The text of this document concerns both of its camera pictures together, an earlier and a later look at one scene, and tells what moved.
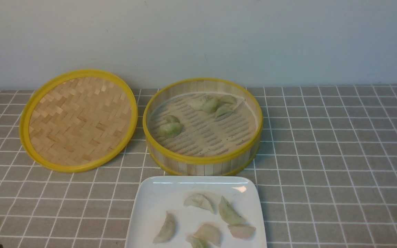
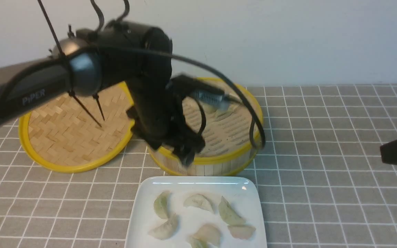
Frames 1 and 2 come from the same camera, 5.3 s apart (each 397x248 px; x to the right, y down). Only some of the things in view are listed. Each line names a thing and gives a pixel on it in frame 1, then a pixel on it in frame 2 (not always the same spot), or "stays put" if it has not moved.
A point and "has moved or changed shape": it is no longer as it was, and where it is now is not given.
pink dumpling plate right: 242,231 stays put
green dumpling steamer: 170,130 has moved or changed shape
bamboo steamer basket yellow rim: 203,126 stays put
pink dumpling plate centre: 209,232 stays put
